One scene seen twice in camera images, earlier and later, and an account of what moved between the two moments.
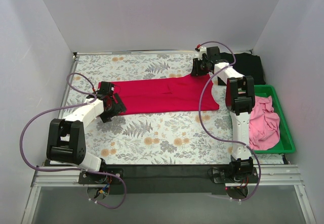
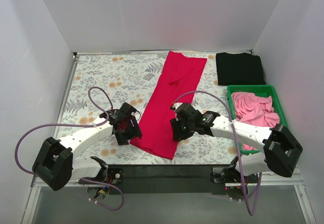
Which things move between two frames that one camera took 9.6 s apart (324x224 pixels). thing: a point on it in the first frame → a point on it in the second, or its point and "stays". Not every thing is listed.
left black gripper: (115, 105) → (130, 133)
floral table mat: (190, 137) stays
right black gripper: (198, 68) → (177, 131)
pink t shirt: (264, 126) stays
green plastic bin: (286, 144) stays
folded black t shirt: (248, 64) stays
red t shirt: (168, 94) → (176, 82)
